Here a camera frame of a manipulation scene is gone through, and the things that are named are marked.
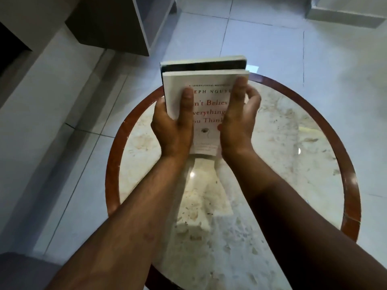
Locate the person's left hand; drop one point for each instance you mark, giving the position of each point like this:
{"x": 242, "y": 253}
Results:
{"x": 172, "y": 132}

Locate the person's right hand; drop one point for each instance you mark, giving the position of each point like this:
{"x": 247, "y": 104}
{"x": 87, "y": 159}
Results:
{"x": 237, "y": 129}

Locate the person's right thumb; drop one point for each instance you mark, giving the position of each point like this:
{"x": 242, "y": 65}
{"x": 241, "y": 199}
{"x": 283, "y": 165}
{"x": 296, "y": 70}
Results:
{"x": 238, "y": 96}

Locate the person's left thumb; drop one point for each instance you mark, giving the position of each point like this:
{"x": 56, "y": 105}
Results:
{"x": 186, "y": 108}

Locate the white paperback book red lettering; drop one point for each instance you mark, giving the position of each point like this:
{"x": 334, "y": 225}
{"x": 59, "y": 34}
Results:
{"x": 208, "y": 102}

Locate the white book with black edge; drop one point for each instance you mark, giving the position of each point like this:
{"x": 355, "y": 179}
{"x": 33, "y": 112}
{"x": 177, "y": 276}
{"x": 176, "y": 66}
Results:
{"x": 202, "y": 63}

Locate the person's left forearm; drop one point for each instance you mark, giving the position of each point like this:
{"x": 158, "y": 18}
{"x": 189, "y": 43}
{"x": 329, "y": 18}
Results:
{"x": 130, "y": 226}

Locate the person's right forearm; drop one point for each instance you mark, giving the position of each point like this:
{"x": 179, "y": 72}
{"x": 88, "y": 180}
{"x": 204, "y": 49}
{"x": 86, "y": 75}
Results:
{"x": 299, "y": 226}

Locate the round marble table wooden rim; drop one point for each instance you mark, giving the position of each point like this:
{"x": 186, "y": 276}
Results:
{"x": 287, "y": 166}

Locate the dark wooden open cabinet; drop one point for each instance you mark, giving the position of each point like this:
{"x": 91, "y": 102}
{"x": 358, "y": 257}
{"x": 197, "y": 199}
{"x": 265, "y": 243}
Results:
{"x": 112, "y": 24}

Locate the white furniture base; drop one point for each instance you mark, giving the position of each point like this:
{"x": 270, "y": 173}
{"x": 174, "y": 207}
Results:
{"x": 347, "y": 13}

